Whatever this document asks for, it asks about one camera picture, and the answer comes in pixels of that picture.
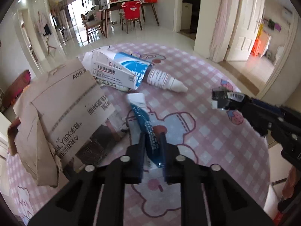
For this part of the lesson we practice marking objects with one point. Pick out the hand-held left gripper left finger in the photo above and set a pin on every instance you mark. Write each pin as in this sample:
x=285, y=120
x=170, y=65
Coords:
x=137, y=164

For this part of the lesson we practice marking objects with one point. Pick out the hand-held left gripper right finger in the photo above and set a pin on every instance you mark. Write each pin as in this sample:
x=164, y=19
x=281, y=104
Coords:
x=170, y=164

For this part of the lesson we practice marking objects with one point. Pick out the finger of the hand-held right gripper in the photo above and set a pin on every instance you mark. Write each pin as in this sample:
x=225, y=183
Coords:
x=261, y=103
x=256, y=122

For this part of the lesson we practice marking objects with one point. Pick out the black foil packet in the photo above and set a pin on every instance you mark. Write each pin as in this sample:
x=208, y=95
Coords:
x=222, y=97

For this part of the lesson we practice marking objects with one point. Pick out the blue foil tube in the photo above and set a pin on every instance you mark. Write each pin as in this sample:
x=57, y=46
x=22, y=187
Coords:
x=143, y=120

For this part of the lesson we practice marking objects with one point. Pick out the person's right hand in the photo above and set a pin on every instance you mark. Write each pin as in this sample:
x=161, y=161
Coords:
x=289, y=183

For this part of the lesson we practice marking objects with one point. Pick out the pink checkered tablecloth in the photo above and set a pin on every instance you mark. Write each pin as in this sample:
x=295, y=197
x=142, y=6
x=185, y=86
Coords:
x=211, y=146

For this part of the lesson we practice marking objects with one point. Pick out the orange plastic stool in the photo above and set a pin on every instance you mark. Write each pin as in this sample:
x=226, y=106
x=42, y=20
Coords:
x=256, y=47

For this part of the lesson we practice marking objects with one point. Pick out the yellow plastic stool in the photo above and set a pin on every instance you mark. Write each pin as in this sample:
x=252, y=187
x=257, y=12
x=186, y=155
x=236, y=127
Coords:
x=260, y=30

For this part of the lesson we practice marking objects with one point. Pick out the hanging clothes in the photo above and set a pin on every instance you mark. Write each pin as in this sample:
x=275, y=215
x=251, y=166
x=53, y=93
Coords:
x=274, y=24

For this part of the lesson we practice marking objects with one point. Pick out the white panel door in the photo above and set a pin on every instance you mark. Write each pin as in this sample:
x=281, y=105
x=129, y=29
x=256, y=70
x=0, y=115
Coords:
x=247, y=23

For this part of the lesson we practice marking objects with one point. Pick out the black white printed packet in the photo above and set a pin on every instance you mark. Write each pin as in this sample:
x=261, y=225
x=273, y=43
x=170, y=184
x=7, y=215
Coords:
x=110, y=84

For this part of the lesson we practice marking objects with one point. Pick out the small white plastic bottle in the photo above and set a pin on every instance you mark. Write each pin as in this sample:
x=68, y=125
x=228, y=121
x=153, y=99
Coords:
x=162, y=77

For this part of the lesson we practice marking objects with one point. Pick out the pink curtain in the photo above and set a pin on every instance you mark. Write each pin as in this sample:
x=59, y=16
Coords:
x=223, y=23

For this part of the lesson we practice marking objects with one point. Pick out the flattened brown cardboard box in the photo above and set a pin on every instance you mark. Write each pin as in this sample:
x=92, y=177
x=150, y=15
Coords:
x=70, y=103

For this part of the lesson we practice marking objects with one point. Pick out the white air conditioner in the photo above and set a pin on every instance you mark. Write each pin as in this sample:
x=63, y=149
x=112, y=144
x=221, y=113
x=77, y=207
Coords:
x=287, y=11

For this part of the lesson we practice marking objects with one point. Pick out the white blue medicine box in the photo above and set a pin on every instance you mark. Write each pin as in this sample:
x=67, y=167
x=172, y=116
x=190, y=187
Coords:
x=127, y=68

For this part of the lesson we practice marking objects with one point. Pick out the dark red seat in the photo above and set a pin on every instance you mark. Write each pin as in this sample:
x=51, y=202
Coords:
x=16, y=87

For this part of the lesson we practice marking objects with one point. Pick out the wooden dining chair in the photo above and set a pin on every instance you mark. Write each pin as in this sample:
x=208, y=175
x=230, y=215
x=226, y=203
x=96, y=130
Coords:
x=93, y=23

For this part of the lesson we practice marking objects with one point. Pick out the chair with red cover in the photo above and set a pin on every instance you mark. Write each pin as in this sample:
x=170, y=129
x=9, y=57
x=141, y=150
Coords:
x=131, y=10

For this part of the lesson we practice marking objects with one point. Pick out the dark wooden dining table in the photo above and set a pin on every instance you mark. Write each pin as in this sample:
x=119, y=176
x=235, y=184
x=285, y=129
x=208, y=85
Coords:
x=112, y=9

